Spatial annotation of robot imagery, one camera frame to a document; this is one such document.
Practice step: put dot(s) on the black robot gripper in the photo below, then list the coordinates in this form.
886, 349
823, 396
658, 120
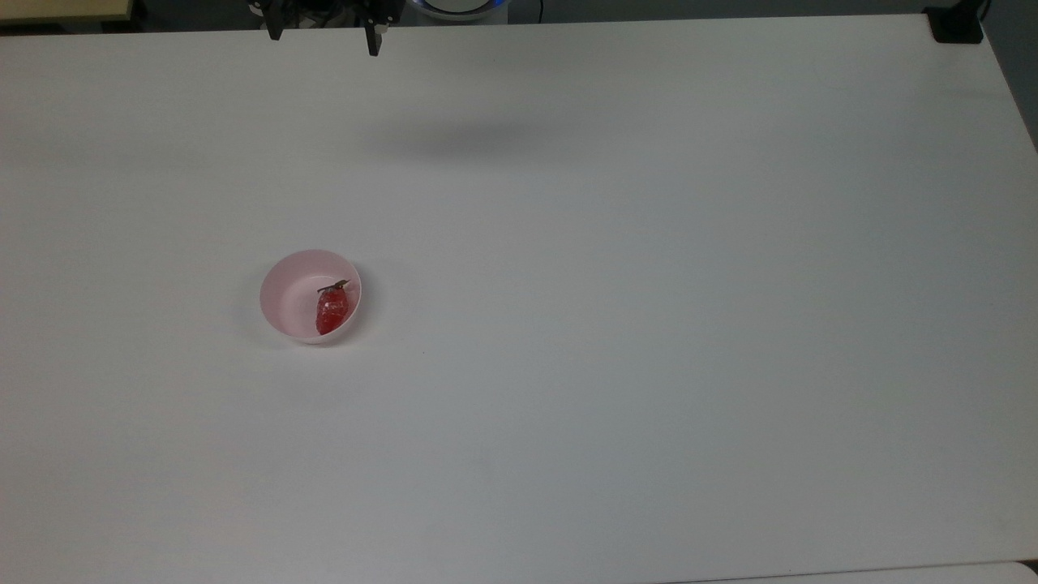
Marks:
324, 8

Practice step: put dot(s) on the red strawberry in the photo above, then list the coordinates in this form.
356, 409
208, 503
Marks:
331, 311

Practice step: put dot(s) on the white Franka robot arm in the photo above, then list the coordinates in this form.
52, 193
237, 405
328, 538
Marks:
456, 10

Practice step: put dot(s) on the pink plastic bowl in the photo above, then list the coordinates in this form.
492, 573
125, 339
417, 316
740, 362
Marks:
288, 296

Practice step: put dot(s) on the beige wooden desk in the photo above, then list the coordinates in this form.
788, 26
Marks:
61, 8

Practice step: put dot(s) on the black table clamp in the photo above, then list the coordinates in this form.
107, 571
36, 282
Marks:
957, 24

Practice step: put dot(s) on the white adjacent table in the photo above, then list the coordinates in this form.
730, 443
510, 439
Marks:
892, 573

